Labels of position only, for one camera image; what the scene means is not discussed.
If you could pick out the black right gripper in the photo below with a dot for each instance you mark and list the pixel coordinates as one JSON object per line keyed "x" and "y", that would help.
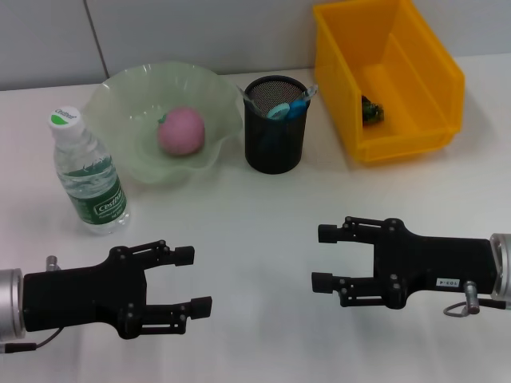
{"x": 439, "y": 263}

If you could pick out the clear plastic ruler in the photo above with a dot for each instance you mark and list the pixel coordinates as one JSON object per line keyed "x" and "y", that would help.
{"x": 245, "y": 97}

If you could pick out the clear green-label water bottle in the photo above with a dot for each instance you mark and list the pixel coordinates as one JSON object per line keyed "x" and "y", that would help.
{"x": 92, "y": 183}

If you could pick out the silver left gripper post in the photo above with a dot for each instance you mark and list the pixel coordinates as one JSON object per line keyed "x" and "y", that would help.
{"x": 52, "y": 263}

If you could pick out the silver gripper post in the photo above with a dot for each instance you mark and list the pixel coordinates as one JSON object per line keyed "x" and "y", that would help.
{"x": 471, "y": 295}
{"x": 52, "y": 263}

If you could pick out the black mesh pen holder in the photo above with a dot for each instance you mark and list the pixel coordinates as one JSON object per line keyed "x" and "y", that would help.
{"x": 279, "y": 151}

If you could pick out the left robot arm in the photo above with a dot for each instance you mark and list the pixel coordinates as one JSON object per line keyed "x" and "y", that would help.
{"x": 10, "y": 305}

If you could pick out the green plastic wrapper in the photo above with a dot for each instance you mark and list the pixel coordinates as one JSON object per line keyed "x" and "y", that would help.
{"x": 372, "y": 109}

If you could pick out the grey white ballpoint pen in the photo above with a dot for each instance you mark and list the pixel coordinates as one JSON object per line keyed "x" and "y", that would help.
{"x": 308, "y": 95}

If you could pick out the blue and teal scissors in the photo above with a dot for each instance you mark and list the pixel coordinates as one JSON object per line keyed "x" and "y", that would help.
{"x": 283, "y": 111}

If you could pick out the green glass fruit plate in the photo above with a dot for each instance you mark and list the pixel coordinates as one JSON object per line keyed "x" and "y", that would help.
{"x": 120, "y": 103}

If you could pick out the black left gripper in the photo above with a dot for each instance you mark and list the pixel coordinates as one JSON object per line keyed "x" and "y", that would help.
{"x": 80, "y": 295}

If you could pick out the pink toy peach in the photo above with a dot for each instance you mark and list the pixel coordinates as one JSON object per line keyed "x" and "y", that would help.
{"x": 179, "y": 131}

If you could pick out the yellow plastic bin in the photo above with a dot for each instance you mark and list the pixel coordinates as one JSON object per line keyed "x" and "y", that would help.
{"x": 415, "y": 119}

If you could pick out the silver right gripper post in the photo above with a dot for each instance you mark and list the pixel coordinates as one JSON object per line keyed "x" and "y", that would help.
{"x": 471, "y": 295}

